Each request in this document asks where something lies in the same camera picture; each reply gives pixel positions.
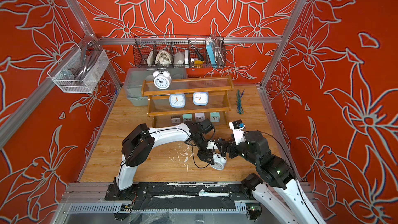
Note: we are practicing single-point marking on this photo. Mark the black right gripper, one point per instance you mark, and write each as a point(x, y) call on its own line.
point(232, 145)

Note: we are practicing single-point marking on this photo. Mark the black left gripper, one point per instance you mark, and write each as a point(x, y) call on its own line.
point(205, 156)

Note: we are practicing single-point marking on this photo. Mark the lilac square alarm clock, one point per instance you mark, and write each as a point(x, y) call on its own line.
point(199, 117)

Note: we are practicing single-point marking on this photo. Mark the teal small square clock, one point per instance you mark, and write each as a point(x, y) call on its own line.
point(214, 116)

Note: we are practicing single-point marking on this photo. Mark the mint green square clock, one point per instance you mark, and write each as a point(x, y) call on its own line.
point(187, 117)

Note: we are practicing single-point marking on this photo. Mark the clear small square clock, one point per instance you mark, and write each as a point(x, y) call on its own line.
point(175, 120)

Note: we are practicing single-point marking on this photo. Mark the blue rounded square clock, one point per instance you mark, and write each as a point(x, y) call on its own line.
point(177, 100)

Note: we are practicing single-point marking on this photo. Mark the white twin-bell alarm clock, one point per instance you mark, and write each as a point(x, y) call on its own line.
point(162, 79)

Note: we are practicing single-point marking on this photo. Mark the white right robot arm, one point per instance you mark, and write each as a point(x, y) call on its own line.
point(274, 183)

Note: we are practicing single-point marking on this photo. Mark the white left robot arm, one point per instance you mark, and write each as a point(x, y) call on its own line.
point(137, 146)

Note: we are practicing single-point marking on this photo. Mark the wooden two-tier shelf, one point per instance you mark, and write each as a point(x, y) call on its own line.
point(160, 111)

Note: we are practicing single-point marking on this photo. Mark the blue box in basket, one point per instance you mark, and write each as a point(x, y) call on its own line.
point(210, 47)

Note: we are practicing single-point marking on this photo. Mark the translucent grey storage bin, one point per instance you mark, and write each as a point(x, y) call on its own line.
point(136, 76)

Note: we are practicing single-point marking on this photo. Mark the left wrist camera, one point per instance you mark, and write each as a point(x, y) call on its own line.
point(211, 145)

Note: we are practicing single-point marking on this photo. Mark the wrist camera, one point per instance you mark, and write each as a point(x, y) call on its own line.
point(238, 129)
point(211, 145)

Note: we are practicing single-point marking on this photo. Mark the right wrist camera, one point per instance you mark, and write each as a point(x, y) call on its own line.
point(238, 129)

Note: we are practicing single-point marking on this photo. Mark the green cable ties bundle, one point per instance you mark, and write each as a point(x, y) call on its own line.
point(239, 96)

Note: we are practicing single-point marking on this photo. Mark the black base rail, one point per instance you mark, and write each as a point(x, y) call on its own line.
point(145, 190)

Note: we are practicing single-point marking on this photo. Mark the black wire wall basket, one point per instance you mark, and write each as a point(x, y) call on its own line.
point(183, 51)

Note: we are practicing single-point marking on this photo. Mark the white wire wall basket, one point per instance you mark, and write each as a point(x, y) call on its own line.
point(79, 70)

